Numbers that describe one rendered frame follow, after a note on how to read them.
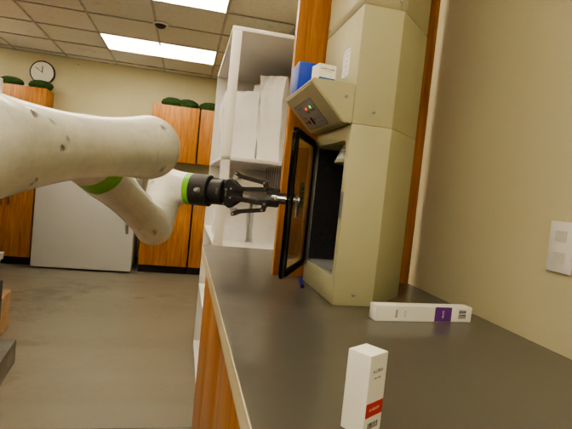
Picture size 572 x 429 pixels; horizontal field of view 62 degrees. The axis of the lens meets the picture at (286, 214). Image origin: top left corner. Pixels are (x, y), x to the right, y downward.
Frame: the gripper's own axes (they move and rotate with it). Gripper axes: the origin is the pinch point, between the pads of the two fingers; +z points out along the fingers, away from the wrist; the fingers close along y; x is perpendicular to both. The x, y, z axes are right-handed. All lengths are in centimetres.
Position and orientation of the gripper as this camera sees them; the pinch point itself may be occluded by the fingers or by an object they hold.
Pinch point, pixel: (279, 197)
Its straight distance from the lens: 132.6
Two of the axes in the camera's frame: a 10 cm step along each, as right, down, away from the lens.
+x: 2.2, -0.3, 9.7
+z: 9.7, 1.1, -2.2
